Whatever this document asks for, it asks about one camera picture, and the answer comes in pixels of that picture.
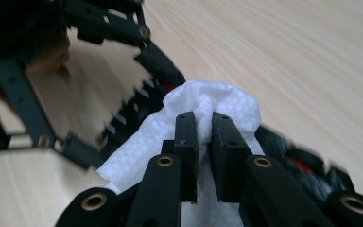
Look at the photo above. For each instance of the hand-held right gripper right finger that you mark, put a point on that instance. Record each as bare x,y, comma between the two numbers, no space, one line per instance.
230,151

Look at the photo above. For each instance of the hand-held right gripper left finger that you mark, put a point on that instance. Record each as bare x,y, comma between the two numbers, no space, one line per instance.
186,148

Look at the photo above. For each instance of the blue and black toy car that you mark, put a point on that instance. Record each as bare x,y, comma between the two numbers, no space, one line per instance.
312,186

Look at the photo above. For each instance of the white wet wipe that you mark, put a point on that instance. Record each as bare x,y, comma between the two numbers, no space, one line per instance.
201,97

